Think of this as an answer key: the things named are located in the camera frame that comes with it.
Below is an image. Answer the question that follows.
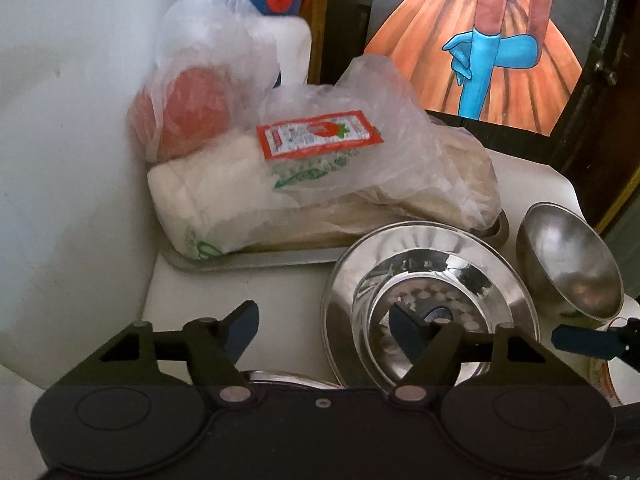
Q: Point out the red ketchup sachet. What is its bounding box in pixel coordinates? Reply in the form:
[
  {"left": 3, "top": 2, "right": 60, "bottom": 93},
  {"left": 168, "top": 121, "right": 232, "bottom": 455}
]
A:
[{"left": 256, "top": 112, "right": 384, "bottom": 161}]

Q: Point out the large steel plate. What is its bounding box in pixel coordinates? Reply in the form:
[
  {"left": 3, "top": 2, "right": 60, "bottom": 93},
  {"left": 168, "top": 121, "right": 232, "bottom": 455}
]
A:
[{"left": 321, "top": 221, "right": 541, "bottom": 391}]

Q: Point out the wall poster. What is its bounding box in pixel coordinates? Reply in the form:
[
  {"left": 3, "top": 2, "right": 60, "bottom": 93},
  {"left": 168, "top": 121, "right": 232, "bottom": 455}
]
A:
[{"left": 362, "top": 0, "right": 613, "bottom": 137}]

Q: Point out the steel bowl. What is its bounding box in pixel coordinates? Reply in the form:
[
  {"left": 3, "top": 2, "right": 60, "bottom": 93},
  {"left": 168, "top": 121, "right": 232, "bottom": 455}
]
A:
[{"left": 516, "top": 202, "right": 626, "bottom": 323}]

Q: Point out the white bottle with blue cap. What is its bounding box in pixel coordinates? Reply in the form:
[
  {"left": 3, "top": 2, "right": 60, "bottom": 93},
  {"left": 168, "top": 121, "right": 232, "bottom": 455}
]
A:
[{"left": 240, "top": 0, "right": 313, "bottom": 88}]

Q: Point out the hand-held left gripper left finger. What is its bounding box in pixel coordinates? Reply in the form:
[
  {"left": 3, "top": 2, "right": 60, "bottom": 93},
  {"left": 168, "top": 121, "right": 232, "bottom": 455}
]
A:
[{"left": 62, "top": 300, "right": 261, "bottom": 406}]

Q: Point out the brown wooden post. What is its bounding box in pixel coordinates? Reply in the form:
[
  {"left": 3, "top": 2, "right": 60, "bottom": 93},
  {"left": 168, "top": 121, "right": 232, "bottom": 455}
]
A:
[{"left": 306, "top": 0, "right": 332, "bottom": 86}]

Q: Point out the white bowl with red rim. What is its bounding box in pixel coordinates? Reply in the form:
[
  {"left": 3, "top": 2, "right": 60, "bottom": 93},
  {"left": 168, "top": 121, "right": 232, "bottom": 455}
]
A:
[{"left": 595, "top": 357, "right": 640, "bottom": 407}]

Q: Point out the white bread packet green print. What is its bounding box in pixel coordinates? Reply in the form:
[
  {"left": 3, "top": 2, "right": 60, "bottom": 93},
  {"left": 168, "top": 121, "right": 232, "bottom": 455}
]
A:
[{"left": 147, "top": 132, "right": 306, "bottom": 261}]

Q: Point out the plastic bag with red fruit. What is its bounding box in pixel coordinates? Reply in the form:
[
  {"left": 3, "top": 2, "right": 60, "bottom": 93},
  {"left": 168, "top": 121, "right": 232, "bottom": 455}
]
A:
[{"left": 127, "top": 0, "right": 281, "bottom": 163}]

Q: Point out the metal door latch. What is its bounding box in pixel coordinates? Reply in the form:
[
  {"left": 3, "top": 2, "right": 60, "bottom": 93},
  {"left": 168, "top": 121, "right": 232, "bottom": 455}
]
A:
[{"left": 595, "top": 60, "right": 620, "bottom": 85}]

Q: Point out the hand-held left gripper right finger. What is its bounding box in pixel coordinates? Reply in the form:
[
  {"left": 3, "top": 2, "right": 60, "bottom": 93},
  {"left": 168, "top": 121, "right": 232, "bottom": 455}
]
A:
[{"left": 387, "top": 304, "right": 592, "bottom": 404}]

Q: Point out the clear bag of flatbread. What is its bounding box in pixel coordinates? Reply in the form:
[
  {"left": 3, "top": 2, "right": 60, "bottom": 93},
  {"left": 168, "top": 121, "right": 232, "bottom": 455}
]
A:
[{"left": 257, "top": 55, "right": 502, "bottom": 246}]

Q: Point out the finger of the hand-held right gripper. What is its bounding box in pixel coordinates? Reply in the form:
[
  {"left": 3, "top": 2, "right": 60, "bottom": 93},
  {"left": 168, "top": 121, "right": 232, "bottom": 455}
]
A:
[{"left": 551, "top": 316, "right": 640, "bottom": 362}]

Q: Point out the metal tray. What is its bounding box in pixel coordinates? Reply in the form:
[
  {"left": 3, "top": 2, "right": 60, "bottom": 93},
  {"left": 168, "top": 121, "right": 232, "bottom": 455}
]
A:
[{"left": 160, "top": 210, "right": 511, "bottom": 273}]

